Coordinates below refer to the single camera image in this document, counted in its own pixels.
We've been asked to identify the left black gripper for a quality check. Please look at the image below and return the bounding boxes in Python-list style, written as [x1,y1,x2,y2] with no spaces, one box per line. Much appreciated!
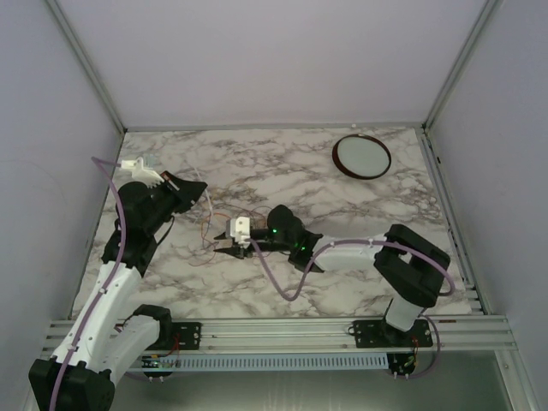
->
[144,170,207,235]

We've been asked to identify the right aluminium corner post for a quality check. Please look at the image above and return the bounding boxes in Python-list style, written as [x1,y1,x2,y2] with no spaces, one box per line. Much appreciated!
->
[421,0,503,134]

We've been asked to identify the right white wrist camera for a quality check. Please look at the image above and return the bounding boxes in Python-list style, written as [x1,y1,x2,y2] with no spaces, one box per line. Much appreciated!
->
[228,217,251,247]

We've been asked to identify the grey slotted cable duct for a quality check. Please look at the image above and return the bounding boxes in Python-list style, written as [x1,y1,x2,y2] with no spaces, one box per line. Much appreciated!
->
[128,353,390,372]

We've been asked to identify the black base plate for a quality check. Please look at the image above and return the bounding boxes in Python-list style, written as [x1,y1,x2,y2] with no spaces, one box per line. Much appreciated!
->
[348,319,433,348]
[162,321,202,352]

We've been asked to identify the white zip tie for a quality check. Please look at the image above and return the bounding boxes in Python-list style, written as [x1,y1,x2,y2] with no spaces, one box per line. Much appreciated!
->
[190,165,214,221]

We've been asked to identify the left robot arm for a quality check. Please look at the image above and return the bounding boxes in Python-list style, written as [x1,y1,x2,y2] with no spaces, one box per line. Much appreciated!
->
[28,171,207,410]

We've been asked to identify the aluminium front rail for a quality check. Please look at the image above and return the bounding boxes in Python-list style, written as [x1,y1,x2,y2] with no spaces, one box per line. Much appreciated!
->
[42,314,515,354]

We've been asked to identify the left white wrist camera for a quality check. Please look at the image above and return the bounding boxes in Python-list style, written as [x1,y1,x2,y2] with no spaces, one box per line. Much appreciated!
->
[120,157,164,188]

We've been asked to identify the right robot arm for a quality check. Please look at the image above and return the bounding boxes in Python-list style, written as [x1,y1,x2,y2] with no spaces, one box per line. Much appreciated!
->
[217,205,456,347]

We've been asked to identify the red long wire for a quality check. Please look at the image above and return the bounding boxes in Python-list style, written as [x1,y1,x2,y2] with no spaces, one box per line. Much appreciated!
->
[188,211,232,267]

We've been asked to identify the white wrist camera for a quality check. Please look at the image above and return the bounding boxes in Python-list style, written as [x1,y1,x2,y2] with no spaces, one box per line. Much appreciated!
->
[228,217,251,247]
[120,157,164,188]

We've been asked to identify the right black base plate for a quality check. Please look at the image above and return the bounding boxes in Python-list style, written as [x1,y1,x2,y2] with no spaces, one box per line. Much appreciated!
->
[348,319,433,348]

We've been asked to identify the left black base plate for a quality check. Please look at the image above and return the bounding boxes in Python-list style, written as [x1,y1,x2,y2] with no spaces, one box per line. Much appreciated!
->
[162,321,202,352]

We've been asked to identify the round brown-rimmed dish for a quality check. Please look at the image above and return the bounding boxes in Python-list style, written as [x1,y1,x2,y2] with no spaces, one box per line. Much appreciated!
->
[331,134,392,181]

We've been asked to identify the yellow loose wire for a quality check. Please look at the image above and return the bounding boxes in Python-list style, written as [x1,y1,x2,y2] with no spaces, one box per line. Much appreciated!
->
[209,188,271,232]

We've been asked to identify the aluminium corner post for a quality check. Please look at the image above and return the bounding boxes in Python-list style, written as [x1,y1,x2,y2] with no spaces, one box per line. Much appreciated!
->
[421,0,503,134]
[45,0,127,135]

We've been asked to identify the left aluminium corner post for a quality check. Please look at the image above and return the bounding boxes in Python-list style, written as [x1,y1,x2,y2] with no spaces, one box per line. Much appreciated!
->
[45,0,127,135]

